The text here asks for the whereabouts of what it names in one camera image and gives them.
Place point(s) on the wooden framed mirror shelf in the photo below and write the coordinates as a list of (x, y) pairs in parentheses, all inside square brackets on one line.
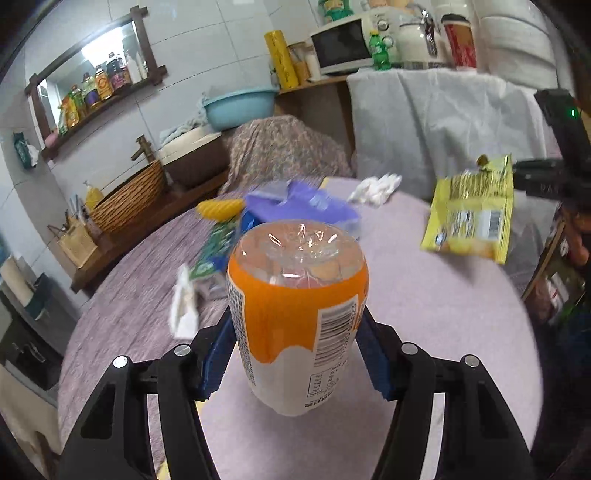
[(147, 55)]

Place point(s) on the white plastic sheet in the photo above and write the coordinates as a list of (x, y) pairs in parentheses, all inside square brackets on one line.
[(438, 120)]

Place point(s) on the wooden counter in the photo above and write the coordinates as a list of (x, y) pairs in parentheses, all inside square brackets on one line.
[(115, 254)]

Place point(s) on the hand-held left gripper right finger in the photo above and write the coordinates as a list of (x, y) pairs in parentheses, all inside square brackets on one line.
[(376, 364)]

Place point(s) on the yellow dish soap bottle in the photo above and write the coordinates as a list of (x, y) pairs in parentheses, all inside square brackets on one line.
[(93, 197)]

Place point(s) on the blue plastic basin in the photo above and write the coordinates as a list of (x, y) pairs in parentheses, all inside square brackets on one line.
[(240, 110)]

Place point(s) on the green soda bottle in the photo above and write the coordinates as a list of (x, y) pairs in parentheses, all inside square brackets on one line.
[(379, 50)]

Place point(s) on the green instant noodle bowl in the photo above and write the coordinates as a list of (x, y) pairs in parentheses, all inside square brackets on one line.
[(334, 9)]

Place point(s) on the grey blue towel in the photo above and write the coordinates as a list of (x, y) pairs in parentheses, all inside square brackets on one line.
[(184, 122)]

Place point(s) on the red white cup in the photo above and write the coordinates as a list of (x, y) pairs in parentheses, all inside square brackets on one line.
[(459, 44)]

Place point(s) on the white microwave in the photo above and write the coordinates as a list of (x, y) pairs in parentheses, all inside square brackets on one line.
[(344, 44)]

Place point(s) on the green yellow bottle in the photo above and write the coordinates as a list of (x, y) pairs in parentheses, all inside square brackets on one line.
[(77, 104)]

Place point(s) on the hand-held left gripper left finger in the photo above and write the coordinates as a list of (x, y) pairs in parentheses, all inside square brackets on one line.
[(217, 364)]

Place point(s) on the green snack wrapper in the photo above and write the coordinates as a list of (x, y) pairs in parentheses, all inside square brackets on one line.
[(217, 249)]

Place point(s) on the purple label bottle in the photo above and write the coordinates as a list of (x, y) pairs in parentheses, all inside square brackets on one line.
[(91, 94)]

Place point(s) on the white paper wrapper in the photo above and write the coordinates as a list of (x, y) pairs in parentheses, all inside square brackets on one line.
[(184, 304)]

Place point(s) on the white kettle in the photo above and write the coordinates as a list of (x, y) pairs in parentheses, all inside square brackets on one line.
[(418, 39)]

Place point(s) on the white plastic bottle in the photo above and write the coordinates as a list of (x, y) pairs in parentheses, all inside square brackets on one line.
[(134, 69)]

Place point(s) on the brass faucet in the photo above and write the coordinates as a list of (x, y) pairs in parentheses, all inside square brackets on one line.
[(144, 150)]

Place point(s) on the beige chopstick holder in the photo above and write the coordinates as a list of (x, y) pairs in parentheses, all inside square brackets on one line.
[(76, 244)]

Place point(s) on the amber oil bottle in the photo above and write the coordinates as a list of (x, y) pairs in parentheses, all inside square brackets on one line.
[(104, 85)]

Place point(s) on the yellow ribbed wrapper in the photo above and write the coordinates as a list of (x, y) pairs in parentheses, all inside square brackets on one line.
[(219, 208)]

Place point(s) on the green wet wipes pack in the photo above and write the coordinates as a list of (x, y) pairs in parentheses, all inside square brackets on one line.
[(23, 147)]

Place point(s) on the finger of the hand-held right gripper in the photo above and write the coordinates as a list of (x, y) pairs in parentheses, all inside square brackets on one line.
[(538, 177)]

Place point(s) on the yellow snack packet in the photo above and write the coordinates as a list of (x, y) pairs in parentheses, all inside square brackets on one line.
[(466, 217)]

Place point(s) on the purple plastic packet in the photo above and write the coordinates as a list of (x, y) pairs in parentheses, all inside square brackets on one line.
[(304, 207)]

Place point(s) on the orange label plastic bottle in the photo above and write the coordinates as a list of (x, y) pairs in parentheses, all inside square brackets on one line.
[(286, 314)]

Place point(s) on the cream plastic basin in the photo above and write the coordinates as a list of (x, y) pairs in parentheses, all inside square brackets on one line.
[(189, 141)]

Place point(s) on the blue wall holder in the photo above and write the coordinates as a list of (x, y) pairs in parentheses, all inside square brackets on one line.
[(39, 297)]

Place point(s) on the wooden cabinet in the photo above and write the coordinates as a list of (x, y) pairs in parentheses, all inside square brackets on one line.
[(318, 110)]

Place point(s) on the yellow seasoning pouch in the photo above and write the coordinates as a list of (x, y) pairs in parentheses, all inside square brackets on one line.
[(67, 115)]

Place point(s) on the dark sauce bottle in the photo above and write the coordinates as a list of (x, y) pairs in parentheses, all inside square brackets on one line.
[(117, 74)]

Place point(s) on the paper cup roll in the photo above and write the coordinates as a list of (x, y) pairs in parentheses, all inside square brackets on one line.
[(16, 279)]

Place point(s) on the yellow bag roll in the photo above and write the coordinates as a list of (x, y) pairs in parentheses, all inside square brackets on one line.
[(281, 60)]

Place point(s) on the crumpled white tissue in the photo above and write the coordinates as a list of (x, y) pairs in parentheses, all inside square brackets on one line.
[(376, 189)]

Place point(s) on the floral cloth cover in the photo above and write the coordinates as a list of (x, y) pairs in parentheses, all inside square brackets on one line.
[(286, 147)]

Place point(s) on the woven wicker sink bowl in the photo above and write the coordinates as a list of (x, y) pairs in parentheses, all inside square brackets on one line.
[(129, 196)]

